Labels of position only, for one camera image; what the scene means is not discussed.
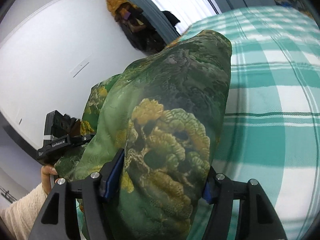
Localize person's left hand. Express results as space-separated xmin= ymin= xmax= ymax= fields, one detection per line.
xmin=41 ymin=165 xmax=57 ymax=194

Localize teal white plaid bedsheet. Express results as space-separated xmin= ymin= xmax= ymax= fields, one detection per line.
xmin=168 ymin=6 xmax=319 ymax=239

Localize cream fleece left sleeve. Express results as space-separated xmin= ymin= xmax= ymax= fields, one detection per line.
xmin=1 ymin=183 xmax=48 ymax=239

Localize dark garment at window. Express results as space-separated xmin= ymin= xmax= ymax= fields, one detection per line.
xmin=162 ymin=10 xmax=180 ymax=28

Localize blue-grey curtain left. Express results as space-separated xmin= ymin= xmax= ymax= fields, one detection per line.
xmin=128 ymin=0 xmax=180 ymax=44

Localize green landscape print jacket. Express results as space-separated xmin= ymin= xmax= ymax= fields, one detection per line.
xmin=55 ymin=30 xmax=232 ymax=239

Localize white wall switch plate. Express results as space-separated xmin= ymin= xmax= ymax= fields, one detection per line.
xmin=69 ymin=61 xmax=89 ymax=78

